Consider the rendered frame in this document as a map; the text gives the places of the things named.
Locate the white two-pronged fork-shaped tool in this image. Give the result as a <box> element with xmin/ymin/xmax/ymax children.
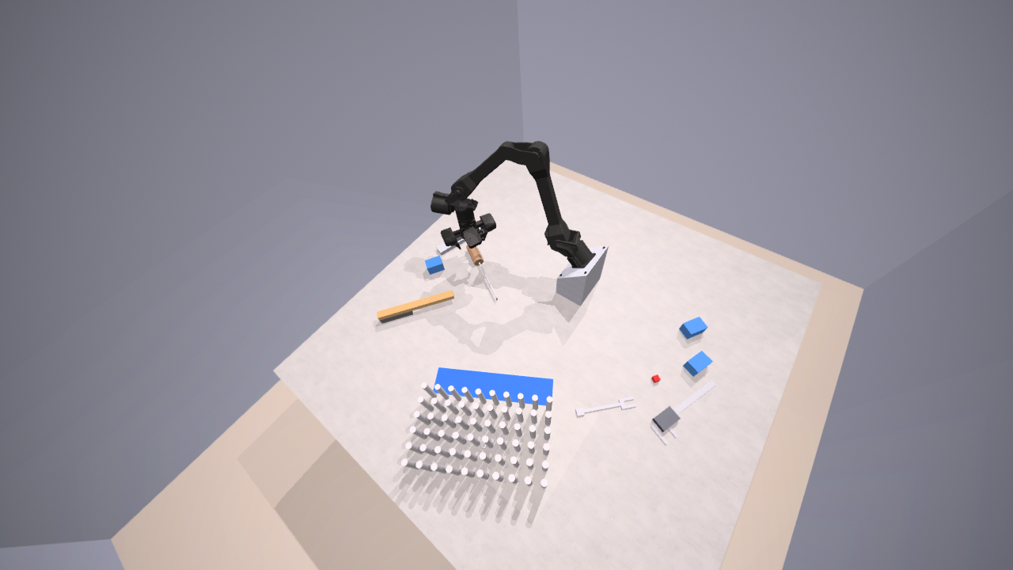
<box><xmin>576</xmin><ymin>397</ymin><xmax>637</xmax><ymax>416</ymax></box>

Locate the blue flat strip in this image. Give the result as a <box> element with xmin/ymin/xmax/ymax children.
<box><xmin>434</xmin><ymin>367</ymin><xmax>553</xmax><ymax>406</ymax></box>

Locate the wooden-handled metal rod tool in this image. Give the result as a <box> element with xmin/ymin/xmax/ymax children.
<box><xmin>466</xmin><ymin>245</ymin><xmax>498</xmax><ymax>300</ymax></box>

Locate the blue rectangular block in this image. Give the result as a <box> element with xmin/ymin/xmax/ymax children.
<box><xmin>425</xmin><ymin>256</ymin><xmax>445</xmax><ymax>275</ymax></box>
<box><xmin>679</xmin><ymin>317</ymin><xmax>708</xmax><ymax>339</ymax></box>
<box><xmin>684</xmin><ymin>351</ymin><xmax>712</xmax><ymax>377</ymax></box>

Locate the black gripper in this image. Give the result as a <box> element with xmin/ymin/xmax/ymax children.
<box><xmin>441</xmin><ymin>213</ymin><xmax>496</xmax><ymax>250</ymax></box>

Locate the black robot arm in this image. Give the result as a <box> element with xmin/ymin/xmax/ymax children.
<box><xmin>431</xmin><ymin>141</ymin><xmax>596</xmax><ymax>268</ymax></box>

